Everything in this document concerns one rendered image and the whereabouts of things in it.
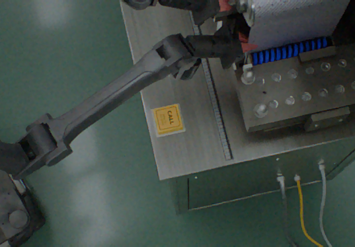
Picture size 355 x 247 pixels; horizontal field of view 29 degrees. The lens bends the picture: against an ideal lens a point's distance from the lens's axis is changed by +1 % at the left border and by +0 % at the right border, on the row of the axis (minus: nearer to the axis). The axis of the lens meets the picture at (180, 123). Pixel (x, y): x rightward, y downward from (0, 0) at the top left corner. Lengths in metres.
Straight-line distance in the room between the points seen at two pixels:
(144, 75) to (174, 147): 0.33
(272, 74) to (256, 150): 0.22
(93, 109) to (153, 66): 0.17
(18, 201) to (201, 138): 0.90
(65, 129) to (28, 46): 1.41
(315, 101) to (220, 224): 1.07
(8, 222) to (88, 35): 0.91
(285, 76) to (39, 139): 0.65
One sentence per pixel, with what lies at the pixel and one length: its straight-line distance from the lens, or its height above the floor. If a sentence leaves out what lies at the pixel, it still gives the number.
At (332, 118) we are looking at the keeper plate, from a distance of 1.80.
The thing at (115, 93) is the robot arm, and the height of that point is 1.19.
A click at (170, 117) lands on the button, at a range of 1.84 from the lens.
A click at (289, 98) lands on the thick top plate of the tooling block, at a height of 1.02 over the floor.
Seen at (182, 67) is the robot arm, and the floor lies 1.21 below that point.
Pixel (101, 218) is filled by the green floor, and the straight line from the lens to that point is 2.74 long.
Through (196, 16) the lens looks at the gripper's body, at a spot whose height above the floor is 1.27.
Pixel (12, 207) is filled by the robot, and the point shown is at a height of 0.28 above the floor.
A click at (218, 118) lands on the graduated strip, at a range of 1.87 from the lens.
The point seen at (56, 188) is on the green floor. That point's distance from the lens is 2.79.
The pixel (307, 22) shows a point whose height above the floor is 1.16.
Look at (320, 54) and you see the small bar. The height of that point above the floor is 1.05.
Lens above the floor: 2.70
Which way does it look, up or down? 75 degrees down
